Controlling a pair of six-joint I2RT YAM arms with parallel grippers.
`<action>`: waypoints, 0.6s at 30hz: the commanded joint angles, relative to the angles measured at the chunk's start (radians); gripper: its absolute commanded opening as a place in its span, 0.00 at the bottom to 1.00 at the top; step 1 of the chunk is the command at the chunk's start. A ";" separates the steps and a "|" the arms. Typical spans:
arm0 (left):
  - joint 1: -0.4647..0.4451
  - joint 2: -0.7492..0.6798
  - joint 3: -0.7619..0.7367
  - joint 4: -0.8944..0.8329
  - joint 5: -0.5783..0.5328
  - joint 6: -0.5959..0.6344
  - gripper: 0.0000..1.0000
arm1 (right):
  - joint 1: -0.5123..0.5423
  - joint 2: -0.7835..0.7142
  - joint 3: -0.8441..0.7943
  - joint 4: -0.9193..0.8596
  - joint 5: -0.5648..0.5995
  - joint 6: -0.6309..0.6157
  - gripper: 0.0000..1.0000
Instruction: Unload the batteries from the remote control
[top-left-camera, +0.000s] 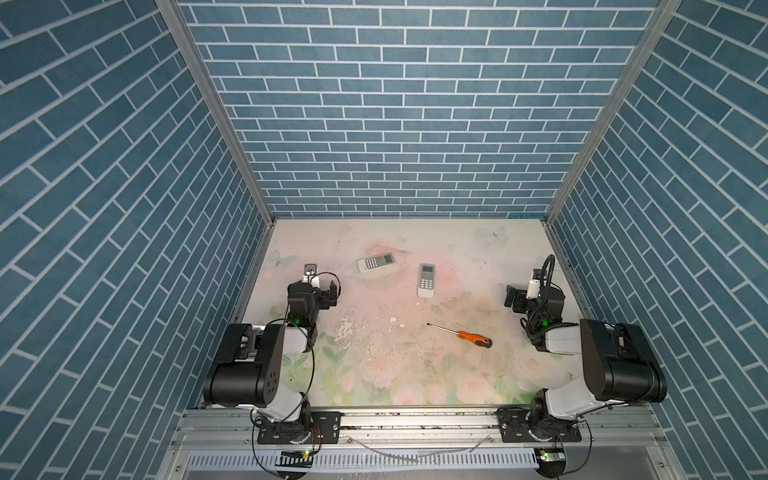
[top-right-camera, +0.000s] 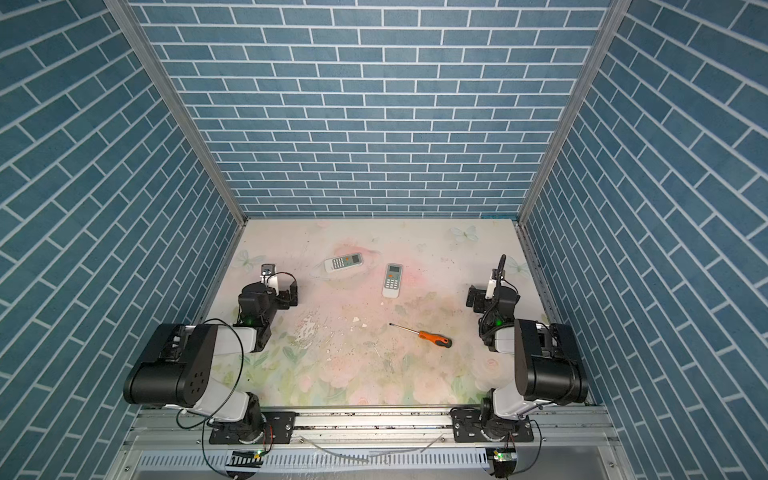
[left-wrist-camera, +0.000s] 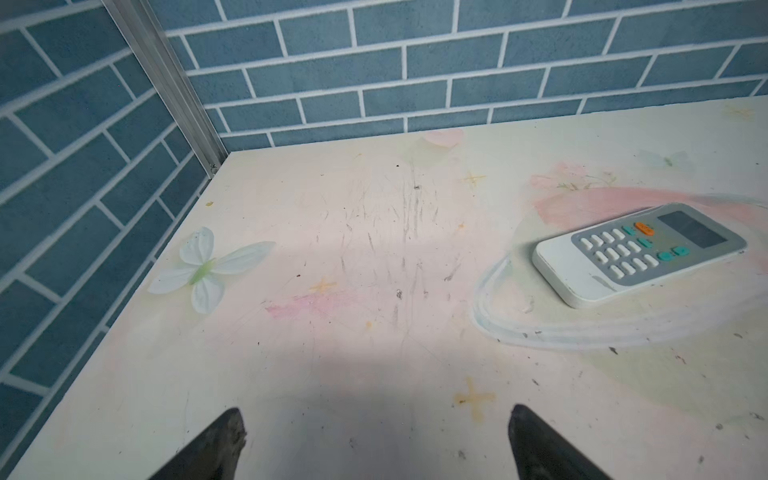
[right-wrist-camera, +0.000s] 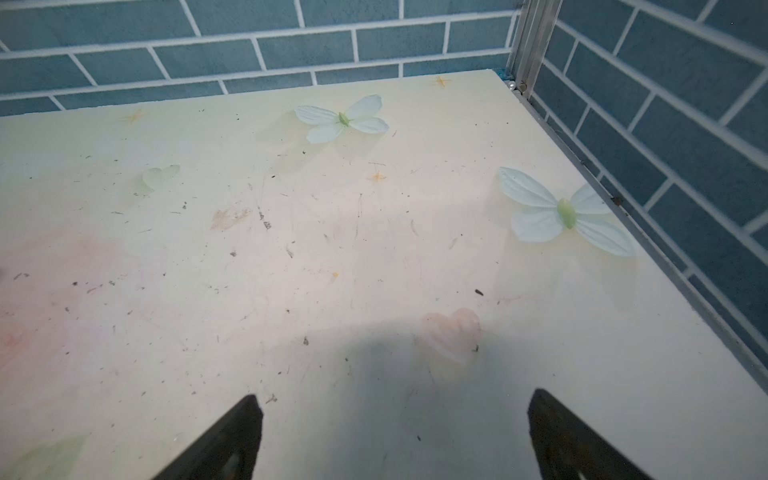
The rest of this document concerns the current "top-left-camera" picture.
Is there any orange handled screwdriver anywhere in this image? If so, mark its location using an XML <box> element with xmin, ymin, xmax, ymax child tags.
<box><xmin>427</xmin><ymin>323</ymin><xmax>492</xmax><ymax>348</ymax></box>

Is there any white remote control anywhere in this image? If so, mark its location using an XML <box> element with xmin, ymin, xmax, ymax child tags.
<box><xmin>356</xmin><ymin>252</ymin><xmax>395</xmax><ymax>273</ymax></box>
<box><xmin>417</xmin><ymin>264</ymin><xmax>435</xmax><ymax>299</ymax></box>

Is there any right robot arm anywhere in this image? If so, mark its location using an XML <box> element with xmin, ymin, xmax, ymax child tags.
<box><xmin>504</xmin><ymin>280</ymin><xmax>668</xmax><ymax>439</ymax></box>

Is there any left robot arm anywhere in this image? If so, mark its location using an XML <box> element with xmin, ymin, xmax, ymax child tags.
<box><xmin>203</xmin><ymin>273</ymin><xmax>342</xmax><ymax>430</ymax></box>

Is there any white remote control tilted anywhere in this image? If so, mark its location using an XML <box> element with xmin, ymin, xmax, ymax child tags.
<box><xmin>356</xmin><ymin>252</ymin><xmax>395</xmax><ymax>273</ymax></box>

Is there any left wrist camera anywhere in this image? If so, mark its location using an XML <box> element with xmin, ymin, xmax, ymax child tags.
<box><xmin>302</xmin><ymin>263</ymin><xmax>320</xmax><ymax>287</ymax></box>

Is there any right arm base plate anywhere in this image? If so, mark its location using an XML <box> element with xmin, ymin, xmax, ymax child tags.
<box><xmin>495</xmin><ymin>406</ymin><xmax>582</xmax><ymax>443</ymax></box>

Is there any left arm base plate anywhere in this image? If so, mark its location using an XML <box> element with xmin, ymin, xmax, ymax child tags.
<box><xmin>255</xmin><ymin>410</ymin><xmax>342</xmax><ymax>445</ymax></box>

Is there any white ribbed cable duct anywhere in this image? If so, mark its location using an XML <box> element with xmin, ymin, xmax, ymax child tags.
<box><xmin>187</xmin><ymin>448</ymin><xmax>539</xmax><ymax>473</ymax></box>

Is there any aluminium mounting rail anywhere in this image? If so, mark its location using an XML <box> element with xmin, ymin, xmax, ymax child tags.
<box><xmin>172</xmin><ymin>406</ymin><xmax>667</xmax><ymax>450</ymax></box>

